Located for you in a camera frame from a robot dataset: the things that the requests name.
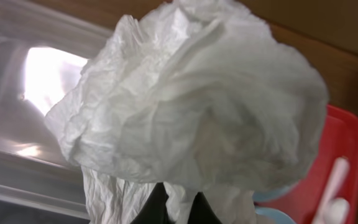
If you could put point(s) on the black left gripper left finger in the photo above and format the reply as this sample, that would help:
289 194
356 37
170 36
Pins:
154 210

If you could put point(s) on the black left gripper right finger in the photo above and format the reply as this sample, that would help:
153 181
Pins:
201 212

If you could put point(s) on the large white napkin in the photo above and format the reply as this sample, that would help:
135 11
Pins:
198 96

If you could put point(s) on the light blue plastic bowl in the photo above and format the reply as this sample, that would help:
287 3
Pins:
277 216

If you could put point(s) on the clear plastic waste bin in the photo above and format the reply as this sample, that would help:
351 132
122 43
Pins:
42 52

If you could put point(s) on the light blue plastic plate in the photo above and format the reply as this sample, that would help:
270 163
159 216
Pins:
272 195

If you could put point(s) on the cream plastic spoon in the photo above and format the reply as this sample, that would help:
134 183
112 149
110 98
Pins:
336 211

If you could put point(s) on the pink plastic fork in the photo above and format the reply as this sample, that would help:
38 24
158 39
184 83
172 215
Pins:
336 178

